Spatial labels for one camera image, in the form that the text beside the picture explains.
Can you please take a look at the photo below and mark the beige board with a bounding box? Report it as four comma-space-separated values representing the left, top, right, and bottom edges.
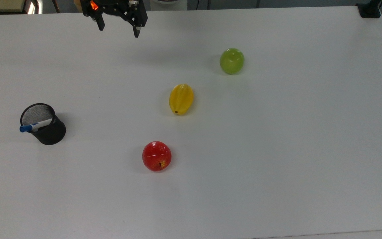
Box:
0, 0, 25, 13

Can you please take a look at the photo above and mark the green toy apple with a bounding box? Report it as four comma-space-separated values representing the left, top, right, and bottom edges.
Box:
220, 48, 245, 75

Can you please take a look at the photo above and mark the white marker pen blue cap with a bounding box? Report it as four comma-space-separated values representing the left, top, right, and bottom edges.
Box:
19, 118, 53, 133

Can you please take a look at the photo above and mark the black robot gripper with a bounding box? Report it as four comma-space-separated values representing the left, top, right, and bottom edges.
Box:
80, 0, 148, 38

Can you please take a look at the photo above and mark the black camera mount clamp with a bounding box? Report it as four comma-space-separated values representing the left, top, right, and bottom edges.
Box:
356, 0, 382, 19

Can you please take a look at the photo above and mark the red toy apple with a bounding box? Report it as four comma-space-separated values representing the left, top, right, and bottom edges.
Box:
142, 141, 172, 172

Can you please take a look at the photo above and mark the black mesh pen cup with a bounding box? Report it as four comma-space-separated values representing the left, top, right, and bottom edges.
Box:
20, 103, 67, 145

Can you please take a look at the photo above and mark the yellow toy starfruit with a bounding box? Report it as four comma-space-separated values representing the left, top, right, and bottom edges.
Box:
169, 84, 195, 116

